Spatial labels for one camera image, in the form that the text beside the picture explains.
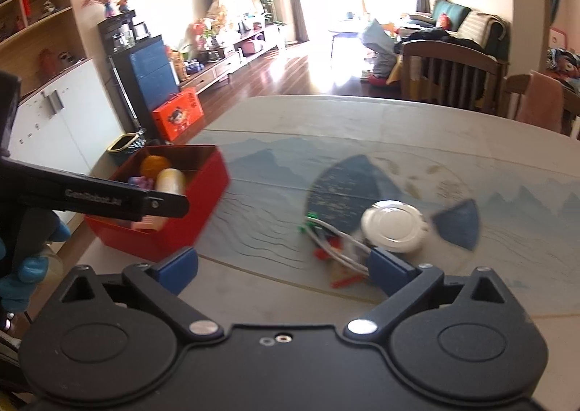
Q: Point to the black coffee machine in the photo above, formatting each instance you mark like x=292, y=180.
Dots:
x=120, y=32

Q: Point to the red cardboard box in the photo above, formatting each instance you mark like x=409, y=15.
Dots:
x=204, y=202

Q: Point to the orange fruit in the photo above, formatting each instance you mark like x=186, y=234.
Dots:
x=155, y=166

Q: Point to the wooden wall shelf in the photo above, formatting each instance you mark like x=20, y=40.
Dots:
x=45, y=25

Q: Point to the orange gift box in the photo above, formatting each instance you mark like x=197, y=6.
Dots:
x=179, y=114

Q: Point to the mountain print table mat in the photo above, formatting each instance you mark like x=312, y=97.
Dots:
x=498, y=220

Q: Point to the small figurine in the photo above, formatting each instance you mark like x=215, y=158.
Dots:
x=123, y=5

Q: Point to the round white compact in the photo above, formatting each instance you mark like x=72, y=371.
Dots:
x=394, y=227

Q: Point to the white cabinet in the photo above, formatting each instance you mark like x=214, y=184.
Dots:
x=68, y=116

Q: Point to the person's left hand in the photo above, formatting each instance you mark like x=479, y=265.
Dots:
x=34, y=269

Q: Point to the red floor cushion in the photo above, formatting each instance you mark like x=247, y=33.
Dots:
x=385, y=80

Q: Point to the black cabinet blue door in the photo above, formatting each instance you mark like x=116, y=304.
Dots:
x=149, y=75

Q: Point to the red haired doll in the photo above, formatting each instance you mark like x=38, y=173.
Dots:
x=443, y=20

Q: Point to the blue bag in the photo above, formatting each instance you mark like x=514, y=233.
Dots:
x=380, y=46

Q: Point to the black clothing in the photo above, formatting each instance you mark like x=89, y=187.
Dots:
x=435, y=37

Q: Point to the wooden chair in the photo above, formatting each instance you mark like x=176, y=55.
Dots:
x=453, y=75
x=571, y=107

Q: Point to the patterned bedding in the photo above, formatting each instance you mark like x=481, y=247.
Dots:
x=564, y=68

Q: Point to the round coffee table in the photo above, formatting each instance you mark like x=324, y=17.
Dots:
x=349, y=28

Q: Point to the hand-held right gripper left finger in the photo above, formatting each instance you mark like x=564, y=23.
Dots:
x=177, y=267

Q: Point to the teal sofa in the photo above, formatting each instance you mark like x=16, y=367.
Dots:
x=457, y=14

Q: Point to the grey sunglasses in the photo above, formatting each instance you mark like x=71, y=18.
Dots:
x=344, y=245

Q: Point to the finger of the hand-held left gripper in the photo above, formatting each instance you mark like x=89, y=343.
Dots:
x=165, y=206

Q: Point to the wooden tv stand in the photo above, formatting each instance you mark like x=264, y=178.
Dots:
x=235, y=59

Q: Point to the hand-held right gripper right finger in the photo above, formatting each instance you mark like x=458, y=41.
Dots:
x=387, y=270

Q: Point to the teal trash bin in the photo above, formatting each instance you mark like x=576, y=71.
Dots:
x=124, y=150

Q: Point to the pink cloth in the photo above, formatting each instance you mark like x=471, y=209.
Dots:
x=541, y=100

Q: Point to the purple toy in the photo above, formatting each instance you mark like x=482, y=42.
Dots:
x=139, y=182

